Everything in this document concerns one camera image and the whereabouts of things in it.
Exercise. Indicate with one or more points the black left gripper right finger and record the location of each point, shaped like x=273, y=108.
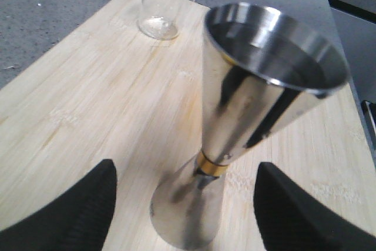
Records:
x=289, y=218

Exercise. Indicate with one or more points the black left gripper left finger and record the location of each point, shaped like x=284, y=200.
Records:
x=79, y=219

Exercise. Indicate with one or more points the steel double jigger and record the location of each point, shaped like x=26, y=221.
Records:
x=261, y=70

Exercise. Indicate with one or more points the clear glass beaker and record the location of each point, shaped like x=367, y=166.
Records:
x=164, y=7

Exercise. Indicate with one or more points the wooden cutting board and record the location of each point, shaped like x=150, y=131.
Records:
x=107, y=91

